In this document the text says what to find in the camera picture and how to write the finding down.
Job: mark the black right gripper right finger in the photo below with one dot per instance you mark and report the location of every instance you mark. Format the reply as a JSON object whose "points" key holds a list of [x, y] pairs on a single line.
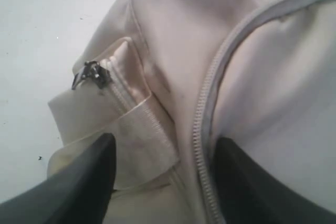
{"points": [[248, 194]]}

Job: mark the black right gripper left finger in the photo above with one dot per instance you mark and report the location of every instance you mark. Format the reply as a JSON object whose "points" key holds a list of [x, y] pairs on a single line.
{"points": [[78, 193]]}

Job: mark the cream fabric duffel bag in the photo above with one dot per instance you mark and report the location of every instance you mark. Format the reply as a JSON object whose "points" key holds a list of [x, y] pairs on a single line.
{"points": [[169, 78]]}

